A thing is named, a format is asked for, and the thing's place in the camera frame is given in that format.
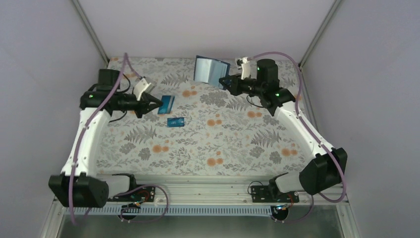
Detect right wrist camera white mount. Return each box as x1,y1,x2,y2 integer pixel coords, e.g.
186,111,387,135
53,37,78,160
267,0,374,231
235,57,251,80

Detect blue card holder wallet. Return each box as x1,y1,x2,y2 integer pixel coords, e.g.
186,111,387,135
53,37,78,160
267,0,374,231
194,56,230,90

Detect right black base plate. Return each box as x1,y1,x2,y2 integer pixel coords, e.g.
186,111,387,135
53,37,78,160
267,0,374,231
250,185,300,203

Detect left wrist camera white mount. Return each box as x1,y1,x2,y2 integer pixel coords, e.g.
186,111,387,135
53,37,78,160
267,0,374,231
133,77,155,101

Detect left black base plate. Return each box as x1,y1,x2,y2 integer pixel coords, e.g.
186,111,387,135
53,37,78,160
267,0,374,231
108,186,156,203

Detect floral patterned table mat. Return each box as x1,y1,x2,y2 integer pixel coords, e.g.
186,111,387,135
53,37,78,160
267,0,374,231
96,57,309,176

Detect grey slotted cable duct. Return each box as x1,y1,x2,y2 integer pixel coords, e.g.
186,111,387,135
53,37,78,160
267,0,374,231
74,204,271,216

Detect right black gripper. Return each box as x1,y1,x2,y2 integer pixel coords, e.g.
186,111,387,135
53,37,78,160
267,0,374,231
219,73,264,97

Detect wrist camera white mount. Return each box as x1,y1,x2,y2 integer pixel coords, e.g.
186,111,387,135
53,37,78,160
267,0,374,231
133,77,155,101
235,57,251,80

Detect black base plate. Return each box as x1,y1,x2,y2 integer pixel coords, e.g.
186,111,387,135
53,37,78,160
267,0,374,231
108,186,156,203
250,185,300,203

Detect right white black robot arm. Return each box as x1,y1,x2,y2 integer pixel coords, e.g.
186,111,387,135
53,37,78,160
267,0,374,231
219,58,347,202

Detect aluminium rail frame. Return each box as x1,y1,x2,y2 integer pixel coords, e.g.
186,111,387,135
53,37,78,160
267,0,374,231
54,173,349,206

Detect blue credit card with chip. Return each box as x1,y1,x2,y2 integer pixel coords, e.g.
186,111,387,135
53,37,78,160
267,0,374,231
157,95,175,115

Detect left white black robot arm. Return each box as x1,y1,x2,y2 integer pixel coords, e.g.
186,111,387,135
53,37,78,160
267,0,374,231
48,69,162,208

